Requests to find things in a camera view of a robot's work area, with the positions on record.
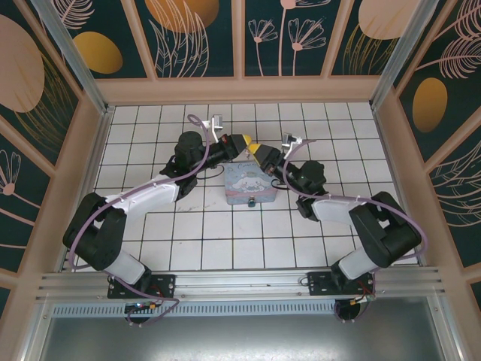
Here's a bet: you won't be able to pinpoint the light blue pouch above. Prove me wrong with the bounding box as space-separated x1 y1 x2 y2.
223 161 280 207

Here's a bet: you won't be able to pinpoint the dark panel with pink flowers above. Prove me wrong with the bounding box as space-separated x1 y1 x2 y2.
244 0 330 78

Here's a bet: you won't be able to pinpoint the dark panel with orange oval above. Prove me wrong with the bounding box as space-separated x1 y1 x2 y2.
59 0 152 80

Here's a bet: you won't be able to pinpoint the dark panel orange circle leaves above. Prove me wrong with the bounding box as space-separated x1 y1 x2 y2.
133 0 242 80

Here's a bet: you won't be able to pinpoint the dark panel orange oval feathers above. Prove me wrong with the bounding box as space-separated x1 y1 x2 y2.
392 0 481 165

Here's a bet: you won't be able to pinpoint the small green circuit board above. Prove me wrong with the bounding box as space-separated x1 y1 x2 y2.
125 300 161 314

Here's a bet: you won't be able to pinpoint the dark panel pink circle gold lines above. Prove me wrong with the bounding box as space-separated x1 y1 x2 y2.
329 0 414 77

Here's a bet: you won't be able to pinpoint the grey metal sheet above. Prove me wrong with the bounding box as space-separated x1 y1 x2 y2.
22 300 467 361

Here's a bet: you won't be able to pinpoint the dark panel single pink flower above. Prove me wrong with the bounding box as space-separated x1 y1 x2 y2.
0 129 53 274

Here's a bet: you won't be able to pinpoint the dark panel large pink circle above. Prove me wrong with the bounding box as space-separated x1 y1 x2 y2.
0 0 82 182

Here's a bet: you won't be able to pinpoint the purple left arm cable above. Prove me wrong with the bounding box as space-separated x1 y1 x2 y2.
67 114 212 328

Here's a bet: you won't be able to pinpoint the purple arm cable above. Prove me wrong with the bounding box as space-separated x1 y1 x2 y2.
281 138 428 324
67 114 212 328

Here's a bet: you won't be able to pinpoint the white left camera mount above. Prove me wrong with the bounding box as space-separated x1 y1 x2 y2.
202 119 222 142

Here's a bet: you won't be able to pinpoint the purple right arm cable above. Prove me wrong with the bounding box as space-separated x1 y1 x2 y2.
281 138 428 324

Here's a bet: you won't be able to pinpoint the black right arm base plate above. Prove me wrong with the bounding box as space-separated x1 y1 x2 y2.
307 269 377 299

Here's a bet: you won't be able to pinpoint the long aluminium base rail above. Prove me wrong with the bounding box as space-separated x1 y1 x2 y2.
35 265 447 302

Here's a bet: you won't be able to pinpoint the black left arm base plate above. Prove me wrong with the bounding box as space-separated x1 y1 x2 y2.
107 274 177 300

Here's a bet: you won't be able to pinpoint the slotted grey cable duct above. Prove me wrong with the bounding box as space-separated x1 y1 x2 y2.
50 302 439 317

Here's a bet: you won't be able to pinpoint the aluminium corner post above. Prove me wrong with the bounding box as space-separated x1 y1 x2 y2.
29 0 116 117
370 0 458 112

